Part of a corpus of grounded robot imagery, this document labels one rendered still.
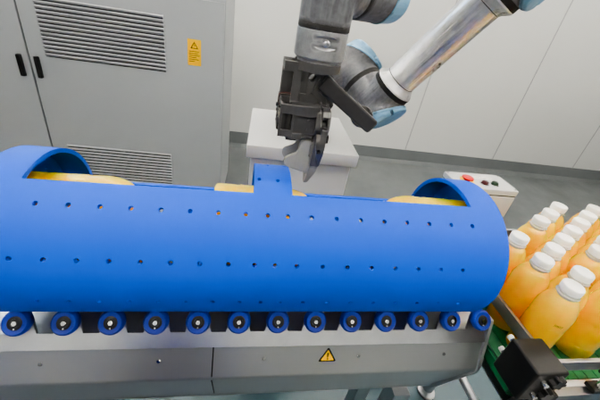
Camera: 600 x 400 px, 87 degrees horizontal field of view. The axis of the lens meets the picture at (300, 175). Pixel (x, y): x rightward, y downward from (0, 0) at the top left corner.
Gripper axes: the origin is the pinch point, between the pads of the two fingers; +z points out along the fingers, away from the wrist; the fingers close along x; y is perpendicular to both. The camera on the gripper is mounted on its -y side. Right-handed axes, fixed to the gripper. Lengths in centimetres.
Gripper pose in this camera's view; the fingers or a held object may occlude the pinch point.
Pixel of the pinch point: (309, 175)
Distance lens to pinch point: 57.4
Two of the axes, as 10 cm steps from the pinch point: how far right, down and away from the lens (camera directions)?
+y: -9.8, -0.8, -1.7
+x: 1.1, 5.0, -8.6
